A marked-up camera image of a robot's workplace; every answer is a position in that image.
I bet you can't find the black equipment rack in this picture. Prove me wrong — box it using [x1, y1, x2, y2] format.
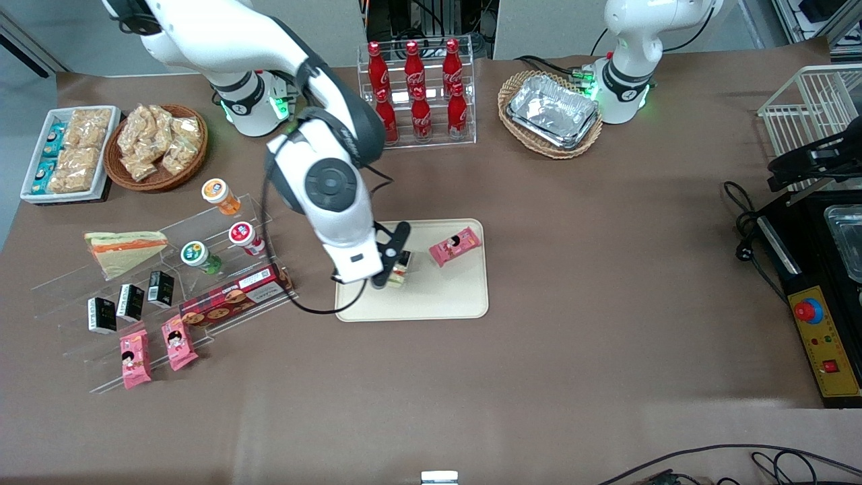
[366, 0, 500, 60]

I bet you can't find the shiny metal tray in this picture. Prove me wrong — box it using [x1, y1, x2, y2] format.
[825, 205, 862, 284]

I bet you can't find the white rectangular snack bin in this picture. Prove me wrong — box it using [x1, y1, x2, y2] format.
[20, 106, 122, 204]

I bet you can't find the looped black cable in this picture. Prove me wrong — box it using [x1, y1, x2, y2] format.
[751, 450, 830, 485]

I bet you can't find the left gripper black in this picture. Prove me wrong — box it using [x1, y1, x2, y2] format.
[767, 131, 862, 193]

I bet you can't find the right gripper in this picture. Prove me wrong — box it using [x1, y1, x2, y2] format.
[322, 220, 412, 290]

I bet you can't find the orange cap small bottle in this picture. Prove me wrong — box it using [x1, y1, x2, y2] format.
[202, 178, 242, 216]

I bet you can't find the clear acrylic bottle rack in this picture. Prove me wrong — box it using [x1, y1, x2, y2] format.
[357, 42, 477, 152]

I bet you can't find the black power cable with plug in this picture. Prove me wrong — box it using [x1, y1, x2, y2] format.
[724, 181, 789, 297]

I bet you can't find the beige plastic serving tray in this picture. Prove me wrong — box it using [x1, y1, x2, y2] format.
[335, 218, 490, 323]

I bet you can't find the clear acrylic tiered stand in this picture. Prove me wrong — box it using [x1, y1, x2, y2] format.
[30, 193, 300, 395]

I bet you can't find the black machine with yellow panel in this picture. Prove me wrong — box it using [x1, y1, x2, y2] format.
[754, 189, 862, 410]

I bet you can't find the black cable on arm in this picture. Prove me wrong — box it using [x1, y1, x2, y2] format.
[259, 101, 399, 316]

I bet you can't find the red cola bottle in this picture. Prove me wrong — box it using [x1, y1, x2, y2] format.
[411, 86, 433, 141]
[447, 82, 469, 139]
[404, 40, 426, 94]
[442, 38, 464, 90]
[367, 42, 391, 95]
[374, 88, 399, 143]

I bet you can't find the red cap small bottle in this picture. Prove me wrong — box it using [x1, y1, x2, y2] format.
[228, 222, 267, 257]

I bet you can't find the green cap small bottle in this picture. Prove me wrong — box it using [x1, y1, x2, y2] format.
[180, 240, 223, 276]

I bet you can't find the black arm base cable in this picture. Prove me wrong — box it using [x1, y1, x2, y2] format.
[515, 54, 595, 80]

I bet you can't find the silver metal lever bar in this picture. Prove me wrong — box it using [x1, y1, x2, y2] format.
[758, 216, 802, 277]

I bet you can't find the light woven wicker basket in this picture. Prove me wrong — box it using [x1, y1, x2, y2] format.
[498, 71, 603, 160]

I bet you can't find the red cookie box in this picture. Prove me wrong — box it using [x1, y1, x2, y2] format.
[178, 263, 295, 329]

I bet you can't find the long black cable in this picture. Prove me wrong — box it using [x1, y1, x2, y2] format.
[596, 443, 862, 485]

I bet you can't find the aluminium foil container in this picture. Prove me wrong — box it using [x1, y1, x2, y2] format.
[506, 74, 600, 150]

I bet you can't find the red emergency stop button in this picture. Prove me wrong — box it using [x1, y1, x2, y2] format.
[793, 296, 824, 324]

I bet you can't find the clear bag of snacks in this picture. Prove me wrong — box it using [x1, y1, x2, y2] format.
[138, 104, 177, 146]
[162, 116, 203, 174]
[118, 108, 154, 157]
[125, 152, 166, 183]

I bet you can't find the pink snack pack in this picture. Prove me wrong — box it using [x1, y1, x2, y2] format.
[429, 227, 483, 268]
[120, 328, 152, 390]
[160, 315, 199, 372]

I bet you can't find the dark brown wicker basket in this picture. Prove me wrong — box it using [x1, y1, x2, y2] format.
[104, 103, 208, 193]

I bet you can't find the clear wrapped cracker pack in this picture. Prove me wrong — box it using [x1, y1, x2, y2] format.
[67, 109, 112, 149]
[48, 147, 102, 195]

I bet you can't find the white wire basket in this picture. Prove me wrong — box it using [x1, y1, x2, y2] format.
[758, 64, 862, 193]

